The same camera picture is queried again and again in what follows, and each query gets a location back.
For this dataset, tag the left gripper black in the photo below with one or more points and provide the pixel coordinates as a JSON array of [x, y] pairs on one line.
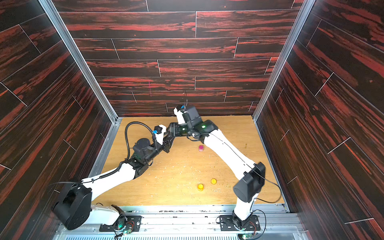
[[166, 145]]

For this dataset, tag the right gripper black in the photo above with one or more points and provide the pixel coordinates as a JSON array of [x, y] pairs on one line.
[[178, 129]]

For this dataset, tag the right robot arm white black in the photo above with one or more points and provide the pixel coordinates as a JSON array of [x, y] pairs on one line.
[[251, 176]]

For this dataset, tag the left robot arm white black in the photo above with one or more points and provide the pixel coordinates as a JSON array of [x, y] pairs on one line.
[[74, 204]]

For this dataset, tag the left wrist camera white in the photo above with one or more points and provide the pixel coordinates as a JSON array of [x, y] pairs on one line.
[[159, 132]]

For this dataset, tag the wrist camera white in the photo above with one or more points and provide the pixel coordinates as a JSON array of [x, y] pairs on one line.
[[159, 132], [179, 111]]

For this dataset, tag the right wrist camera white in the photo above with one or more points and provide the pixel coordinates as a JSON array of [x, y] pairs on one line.
[[179, 111]]

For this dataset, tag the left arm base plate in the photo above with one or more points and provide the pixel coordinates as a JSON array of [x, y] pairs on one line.
[[124, 224]]

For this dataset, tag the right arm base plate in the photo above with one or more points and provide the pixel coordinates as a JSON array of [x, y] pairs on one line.
[[233, 223]]

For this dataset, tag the aluminium front rail frame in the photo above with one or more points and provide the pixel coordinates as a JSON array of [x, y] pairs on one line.
[[202, 222]]

